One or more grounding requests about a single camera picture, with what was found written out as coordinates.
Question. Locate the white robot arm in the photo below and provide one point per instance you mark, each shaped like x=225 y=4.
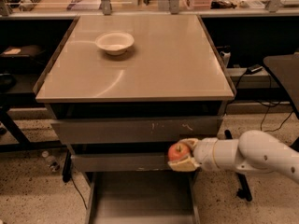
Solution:
x=253 y=152

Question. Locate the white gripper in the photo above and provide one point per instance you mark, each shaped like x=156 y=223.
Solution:
x=204 y=153

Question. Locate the top grey drawer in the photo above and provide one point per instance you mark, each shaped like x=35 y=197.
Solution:
x=134 y=130

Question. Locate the grey drawer cabinet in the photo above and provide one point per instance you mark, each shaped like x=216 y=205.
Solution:
x=172 y=70

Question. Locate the middle grey drawer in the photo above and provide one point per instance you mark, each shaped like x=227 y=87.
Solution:
x=118 y=162

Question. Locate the black phone on shelf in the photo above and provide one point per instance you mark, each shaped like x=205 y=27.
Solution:
x=253 y=69

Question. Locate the white paper bowl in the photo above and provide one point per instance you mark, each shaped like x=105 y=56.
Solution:
x=114 y=43

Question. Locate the clear plastic bottle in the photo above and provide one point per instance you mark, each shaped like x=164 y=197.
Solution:
x=51 y=161

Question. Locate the red apple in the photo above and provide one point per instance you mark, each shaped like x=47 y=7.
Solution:
x=178 y=151

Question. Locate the bottom open grey drawer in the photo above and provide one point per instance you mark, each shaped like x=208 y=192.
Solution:
x=158 y=197

